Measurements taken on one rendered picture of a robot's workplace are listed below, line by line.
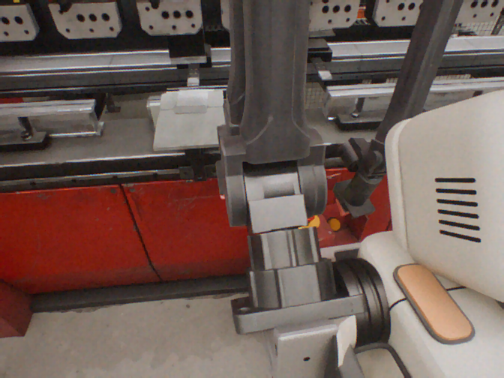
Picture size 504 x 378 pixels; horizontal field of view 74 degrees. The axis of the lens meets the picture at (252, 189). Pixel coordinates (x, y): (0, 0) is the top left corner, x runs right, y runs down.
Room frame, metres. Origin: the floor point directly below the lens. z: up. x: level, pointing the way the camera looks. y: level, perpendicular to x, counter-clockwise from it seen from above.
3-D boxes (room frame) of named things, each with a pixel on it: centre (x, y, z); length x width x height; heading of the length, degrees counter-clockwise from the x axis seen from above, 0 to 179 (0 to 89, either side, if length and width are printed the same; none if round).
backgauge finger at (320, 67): (1.12, -0.22, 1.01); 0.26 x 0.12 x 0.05; 6
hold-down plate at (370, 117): (0.93, -0.43, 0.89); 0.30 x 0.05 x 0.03; 96
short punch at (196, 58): (0.93, 0.18, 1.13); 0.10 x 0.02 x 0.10; 96
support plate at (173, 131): (0.78, 0.16, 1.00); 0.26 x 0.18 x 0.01; 6
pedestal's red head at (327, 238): (0.62, -0.19, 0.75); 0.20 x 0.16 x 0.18; 109
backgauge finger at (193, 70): (1.08, 0.19, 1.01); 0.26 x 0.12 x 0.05; 6
